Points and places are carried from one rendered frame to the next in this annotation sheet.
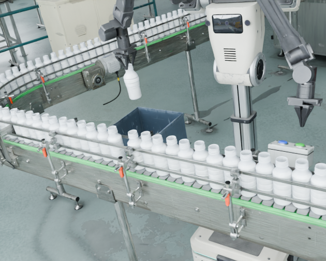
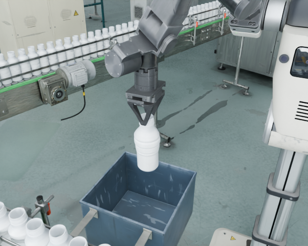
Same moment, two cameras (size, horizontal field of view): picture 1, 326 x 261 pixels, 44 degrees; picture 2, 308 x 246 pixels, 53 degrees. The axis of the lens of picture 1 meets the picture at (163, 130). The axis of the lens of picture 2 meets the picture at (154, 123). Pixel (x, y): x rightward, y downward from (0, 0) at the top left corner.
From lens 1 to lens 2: 114 cm
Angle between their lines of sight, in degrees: 13
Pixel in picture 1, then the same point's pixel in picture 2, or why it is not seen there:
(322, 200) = not seen: outside the picture
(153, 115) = not seen: hidden behind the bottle
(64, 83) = (13, 94)
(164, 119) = (163, 174)
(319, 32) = (261, 53)
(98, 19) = (50, 13)
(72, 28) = (21, 19)
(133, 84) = (152, 150)
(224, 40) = (306, 90)
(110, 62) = (77, 74)
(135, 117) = (121, 166)
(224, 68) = (290, 129)
